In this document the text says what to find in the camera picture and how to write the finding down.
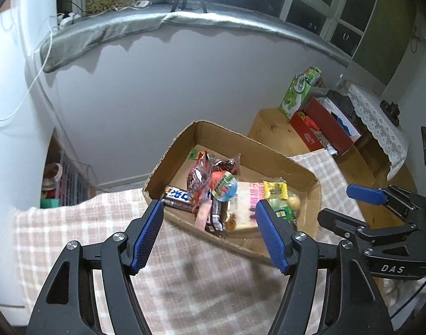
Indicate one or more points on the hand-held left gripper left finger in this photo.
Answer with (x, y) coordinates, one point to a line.
(148, 237)

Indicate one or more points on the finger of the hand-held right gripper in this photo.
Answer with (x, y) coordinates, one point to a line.
(364, 193)
(335, 220)

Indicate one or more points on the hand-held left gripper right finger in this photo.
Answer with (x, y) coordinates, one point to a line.
(270, 237)

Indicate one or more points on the green snack packet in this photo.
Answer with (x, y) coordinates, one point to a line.
(194, 154)
(282, 213)

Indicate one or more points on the pale cake packet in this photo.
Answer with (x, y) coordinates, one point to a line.
(246, 206)

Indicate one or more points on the yellow round candy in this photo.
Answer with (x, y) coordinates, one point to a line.
(293, 202)

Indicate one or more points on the brown chocolate bar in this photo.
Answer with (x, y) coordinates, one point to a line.
(178, 206)

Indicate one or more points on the Snickers bar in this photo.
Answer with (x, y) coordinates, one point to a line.
(178, 194)

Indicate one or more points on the black patterned snack packet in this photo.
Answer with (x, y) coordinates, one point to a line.
(216, 216)

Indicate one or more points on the pink snack packet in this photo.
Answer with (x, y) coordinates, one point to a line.
(203, 216)

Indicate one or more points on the dark brown snack packet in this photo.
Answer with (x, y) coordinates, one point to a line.
(226, 165)

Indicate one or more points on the red stick snack packet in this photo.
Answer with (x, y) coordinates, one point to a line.
(205, 156)

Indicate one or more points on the cardboard box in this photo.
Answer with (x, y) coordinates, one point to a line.
(233, 139)

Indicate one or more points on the white lace tablecloth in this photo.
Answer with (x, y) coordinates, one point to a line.
(380, 125)

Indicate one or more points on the pink plaid tablecloth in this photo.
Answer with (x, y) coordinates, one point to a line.
(199, 286)

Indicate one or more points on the red storage box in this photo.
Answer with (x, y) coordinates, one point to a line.
(321, 122)

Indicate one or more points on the dark figurine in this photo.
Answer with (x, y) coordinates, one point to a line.
(390, 110)

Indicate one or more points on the printed blue board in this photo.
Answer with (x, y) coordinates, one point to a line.
(73, 183)

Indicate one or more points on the black bag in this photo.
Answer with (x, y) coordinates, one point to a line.
(340, 101)

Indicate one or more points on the teal box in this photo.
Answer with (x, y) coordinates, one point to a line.
(50, 203)

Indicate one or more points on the red white container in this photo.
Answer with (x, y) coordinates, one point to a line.
(52, 176)

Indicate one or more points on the green white paper bag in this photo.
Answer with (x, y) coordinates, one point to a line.
(296, 94)

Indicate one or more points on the grey windowsill blanket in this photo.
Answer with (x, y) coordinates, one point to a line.
(129, 24)

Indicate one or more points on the white power strip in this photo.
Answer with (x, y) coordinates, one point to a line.
(67, 19)

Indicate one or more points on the white power adapter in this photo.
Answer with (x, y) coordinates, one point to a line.
(142, 3)

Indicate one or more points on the white window frame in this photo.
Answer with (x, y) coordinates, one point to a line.
(288, 3)

